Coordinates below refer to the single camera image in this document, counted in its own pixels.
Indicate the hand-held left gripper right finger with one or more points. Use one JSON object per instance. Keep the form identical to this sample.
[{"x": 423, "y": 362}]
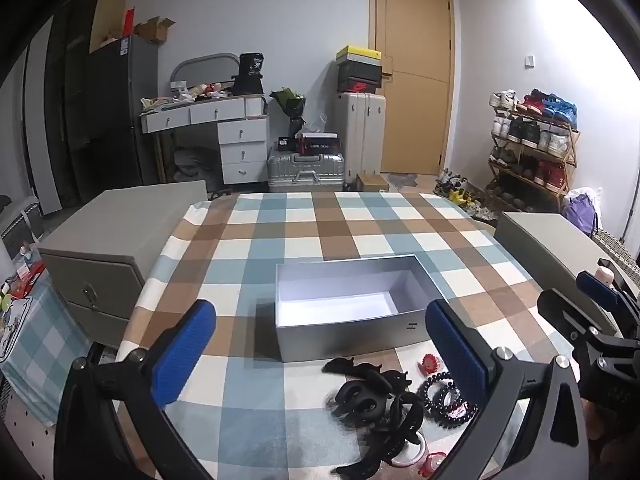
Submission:
[{"x": 456, "y": 355}]

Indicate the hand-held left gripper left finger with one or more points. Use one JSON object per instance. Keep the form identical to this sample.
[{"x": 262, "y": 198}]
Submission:
[{"x": 186, "y": 345}]

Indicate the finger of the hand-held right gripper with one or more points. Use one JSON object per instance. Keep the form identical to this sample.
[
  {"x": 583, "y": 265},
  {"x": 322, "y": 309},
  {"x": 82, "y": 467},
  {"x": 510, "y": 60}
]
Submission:
[
  {"x": 596, "y": 287},
  {"x": 562, "y": 310}
]

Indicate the white round badge red rim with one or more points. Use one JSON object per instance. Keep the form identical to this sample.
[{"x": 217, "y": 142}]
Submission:
[{"x": 419, "y": 452}]

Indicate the silver rectangular box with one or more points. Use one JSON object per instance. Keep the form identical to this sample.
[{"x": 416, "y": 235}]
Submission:
[{"x": 345, "y": 340}]

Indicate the wicker basket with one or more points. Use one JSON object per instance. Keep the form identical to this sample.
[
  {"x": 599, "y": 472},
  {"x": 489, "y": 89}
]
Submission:
[{"x": 617, "y": 247}]

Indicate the plain grey cabinet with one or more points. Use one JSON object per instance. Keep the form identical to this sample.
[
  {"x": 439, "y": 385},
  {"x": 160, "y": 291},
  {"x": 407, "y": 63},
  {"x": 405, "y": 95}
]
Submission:
[{"x": 545, "y": 245}]

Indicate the purple bag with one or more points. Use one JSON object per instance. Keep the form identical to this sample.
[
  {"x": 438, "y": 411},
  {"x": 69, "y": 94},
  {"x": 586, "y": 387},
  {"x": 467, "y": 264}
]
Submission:
[{"x": 580, "y": 212}]

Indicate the black hair claw clip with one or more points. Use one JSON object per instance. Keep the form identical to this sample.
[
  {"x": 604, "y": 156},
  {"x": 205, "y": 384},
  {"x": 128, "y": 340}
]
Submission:
[
  {"x": 367, "y": 467},
  {"x": 367, "y": 371}
]

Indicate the grey cabinet with drawers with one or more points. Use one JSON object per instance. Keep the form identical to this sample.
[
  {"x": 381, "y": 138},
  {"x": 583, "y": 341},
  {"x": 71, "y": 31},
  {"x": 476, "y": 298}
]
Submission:
[{"x": 100, "y": 260}]

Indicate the wooden shoe rack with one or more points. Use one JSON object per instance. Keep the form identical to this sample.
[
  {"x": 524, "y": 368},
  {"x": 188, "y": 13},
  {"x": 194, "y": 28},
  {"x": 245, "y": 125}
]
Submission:
[{"x": 570, "y": 160}]

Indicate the blue checkered cloth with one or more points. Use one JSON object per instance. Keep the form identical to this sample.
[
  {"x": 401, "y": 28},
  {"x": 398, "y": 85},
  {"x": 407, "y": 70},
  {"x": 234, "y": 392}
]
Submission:
[{"x": 35, "y": 355}]

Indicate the scattered pile of shoes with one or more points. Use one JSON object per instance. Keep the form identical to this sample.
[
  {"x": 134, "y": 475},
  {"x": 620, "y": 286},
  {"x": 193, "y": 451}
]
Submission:
[{"x": 460, "y": 192}]

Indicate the rows of sneakers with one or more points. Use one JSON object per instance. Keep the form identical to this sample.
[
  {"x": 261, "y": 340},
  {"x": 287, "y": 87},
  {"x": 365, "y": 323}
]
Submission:
[{"x": 530, "y": 132}]

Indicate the checkered tablecloth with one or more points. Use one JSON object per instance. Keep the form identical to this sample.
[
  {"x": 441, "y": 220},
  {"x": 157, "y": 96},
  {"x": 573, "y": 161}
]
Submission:
[{"x": 350, "y": 220}]

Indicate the clutter of colourful packets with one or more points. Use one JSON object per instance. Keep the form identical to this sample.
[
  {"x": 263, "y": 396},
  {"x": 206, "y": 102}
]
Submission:
[{"x": 22, "y": 280}]

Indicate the dark grey cushion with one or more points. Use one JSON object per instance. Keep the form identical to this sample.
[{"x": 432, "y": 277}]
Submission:
[{"x": 192, "y": 165}]

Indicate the grey floor mat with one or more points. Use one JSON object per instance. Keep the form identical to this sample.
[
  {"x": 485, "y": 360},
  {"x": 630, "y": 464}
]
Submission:
[{"x": 402, "y": 180}]

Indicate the small brown cardboard box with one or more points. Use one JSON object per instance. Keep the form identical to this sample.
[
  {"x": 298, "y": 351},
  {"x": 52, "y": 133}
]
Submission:
[{"x": 372, "y": 182}]

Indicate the silver suitcase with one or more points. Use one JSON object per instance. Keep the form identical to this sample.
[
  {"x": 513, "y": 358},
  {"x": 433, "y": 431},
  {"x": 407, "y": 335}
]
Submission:
[{"x": 305, "y": 172}]

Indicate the white desk with drawers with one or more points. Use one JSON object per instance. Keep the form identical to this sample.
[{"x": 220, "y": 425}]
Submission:
[{"x": 240, "y": 132}]

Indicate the small black box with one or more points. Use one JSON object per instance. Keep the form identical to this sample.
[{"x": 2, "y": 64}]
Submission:
[{"x": 286, "y": 145}]

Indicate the black box with red stripe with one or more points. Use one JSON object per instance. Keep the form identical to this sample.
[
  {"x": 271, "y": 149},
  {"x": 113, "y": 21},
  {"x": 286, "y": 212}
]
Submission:
[{"x": 317, "y": 145}]

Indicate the beige upright suitcase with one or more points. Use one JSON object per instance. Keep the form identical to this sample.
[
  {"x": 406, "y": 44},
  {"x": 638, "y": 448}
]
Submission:
[{"x": 360, "y": 135}]

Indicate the dark refrigerator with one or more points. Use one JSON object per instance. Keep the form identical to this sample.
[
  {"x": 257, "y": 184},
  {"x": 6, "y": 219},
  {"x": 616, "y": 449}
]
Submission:
[{"x": 125, "y": 110}]

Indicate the clutter of small desk things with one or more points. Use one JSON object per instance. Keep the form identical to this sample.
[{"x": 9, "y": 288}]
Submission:
[{"x": 200, "y": 92}]

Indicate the clear plastic bag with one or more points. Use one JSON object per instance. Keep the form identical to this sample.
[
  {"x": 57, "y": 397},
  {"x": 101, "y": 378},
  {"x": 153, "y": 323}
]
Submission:
[{"x": 315, "y": 125}]

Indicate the black wrapped bouquet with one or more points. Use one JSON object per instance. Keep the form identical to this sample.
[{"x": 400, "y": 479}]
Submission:
[{"x": 290, "y": 102}]

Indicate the dark wardrobe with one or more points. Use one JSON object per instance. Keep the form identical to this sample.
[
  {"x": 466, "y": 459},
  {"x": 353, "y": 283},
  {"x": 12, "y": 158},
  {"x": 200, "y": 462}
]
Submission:
[{"x": 65, "y": 110}]

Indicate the wooden door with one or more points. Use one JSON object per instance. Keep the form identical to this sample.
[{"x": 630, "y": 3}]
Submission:
[{"x": 415, "y": 85}]

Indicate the black paper bag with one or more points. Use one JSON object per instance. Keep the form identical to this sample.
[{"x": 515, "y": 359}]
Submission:
[{"x": 250, "y": 75}]

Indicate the oval grey mirror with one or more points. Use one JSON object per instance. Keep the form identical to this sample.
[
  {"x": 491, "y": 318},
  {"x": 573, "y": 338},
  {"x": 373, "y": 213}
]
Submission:
[{"x": 205, "y": 67}]

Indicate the red black shoe box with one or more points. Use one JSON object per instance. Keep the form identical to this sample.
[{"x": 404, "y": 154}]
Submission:
[{"x": 357, "y": 86}]

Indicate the yellow shoe box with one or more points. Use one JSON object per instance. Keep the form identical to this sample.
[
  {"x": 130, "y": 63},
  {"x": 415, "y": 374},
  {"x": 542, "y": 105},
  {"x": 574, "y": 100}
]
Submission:
[{"x": 357, "y": 54}]

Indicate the open cardboard box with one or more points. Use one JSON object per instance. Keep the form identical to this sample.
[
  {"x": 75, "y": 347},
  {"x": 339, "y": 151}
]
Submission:
[{"x": 152, "y": 30}]

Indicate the flat cardboard sheet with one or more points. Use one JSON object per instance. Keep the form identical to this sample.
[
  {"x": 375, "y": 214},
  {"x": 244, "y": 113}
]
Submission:
[{"x": 107, "y": 15}]

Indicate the white wall switch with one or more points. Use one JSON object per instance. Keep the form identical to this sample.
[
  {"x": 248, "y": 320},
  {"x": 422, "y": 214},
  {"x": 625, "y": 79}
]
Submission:
[{"x": 530, "y": 60}]

